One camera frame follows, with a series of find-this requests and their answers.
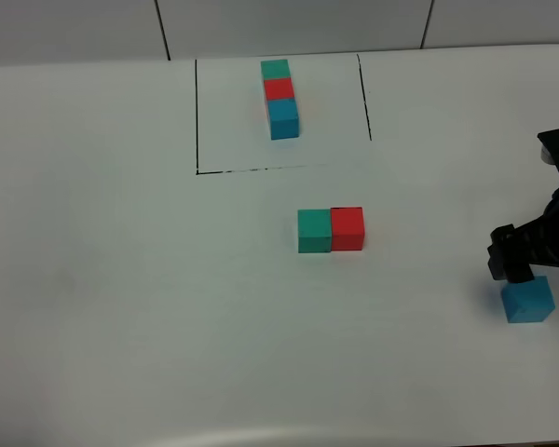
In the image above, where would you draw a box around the red template block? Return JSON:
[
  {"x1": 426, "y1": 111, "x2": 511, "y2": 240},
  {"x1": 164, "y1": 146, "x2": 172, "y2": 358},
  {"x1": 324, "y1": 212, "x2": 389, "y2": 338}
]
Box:
[{"x1": 264, "y1": 77, "x2": 294, "y2": 102}]

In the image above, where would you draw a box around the blue template block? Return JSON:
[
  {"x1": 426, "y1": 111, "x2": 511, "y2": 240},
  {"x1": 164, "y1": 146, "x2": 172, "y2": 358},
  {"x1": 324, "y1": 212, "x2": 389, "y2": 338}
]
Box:
[{"x1": 266, "y1": 98, "x2": 300, "y2": 141}]

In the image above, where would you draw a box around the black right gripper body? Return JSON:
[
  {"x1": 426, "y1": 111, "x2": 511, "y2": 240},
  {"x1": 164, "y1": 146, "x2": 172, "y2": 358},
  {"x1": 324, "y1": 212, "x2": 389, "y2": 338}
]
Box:
[{"x1": 514, "y1": 188, "x2": 559, "y2": 267}]

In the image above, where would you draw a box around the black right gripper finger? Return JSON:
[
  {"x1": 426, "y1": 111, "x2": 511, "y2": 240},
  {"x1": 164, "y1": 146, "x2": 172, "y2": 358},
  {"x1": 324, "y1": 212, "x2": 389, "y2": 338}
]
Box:
[{"x1": 487, "y1": 224, "x2": 535, "y2": 284}]

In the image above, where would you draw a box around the green template block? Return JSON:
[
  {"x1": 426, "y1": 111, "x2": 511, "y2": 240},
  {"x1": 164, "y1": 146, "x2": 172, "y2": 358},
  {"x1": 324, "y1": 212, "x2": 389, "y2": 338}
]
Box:
[{"x1": 260, "y1": 59, "x2": 291, "y2": 81}]

